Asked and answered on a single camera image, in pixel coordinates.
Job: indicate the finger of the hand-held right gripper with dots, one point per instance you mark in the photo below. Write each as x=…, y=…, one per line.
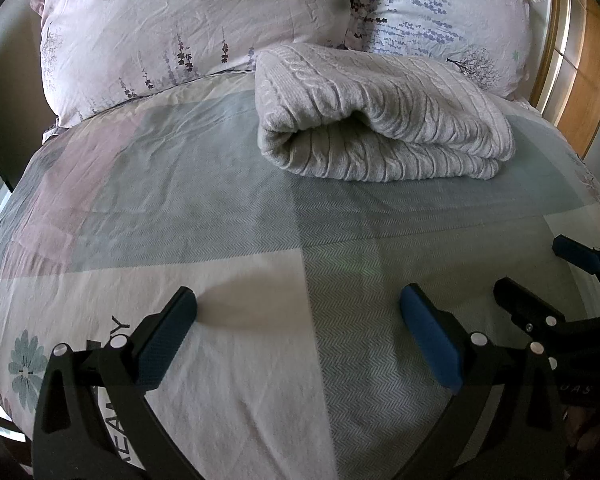
x=577, y=255
x=525, y=302

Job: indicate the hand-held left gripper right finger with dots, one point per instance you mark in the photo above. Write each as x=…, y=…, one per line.
x=430, y=337

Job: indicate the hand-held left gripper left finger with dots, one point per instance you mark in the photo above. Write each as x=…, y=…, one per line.
x=164, y=342

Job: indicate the grey knitted blanket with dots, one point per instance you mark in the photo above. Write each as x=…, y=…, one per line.
x=380, y=120

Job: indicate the patchwork patterned bed cover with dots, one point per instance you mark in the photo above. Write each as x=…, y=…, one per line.
x=240, y=240

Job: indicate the wooden wardrobe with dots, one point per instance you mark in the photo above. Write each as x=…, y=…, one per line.
x=585, y=45

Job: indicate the white pillow with purple flowers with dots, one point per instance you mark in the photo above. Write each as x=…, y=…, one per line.
x=430, y=15

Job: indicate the pink floral pillow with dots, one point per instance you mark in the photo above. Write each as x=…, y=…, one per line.
x=180, y=35

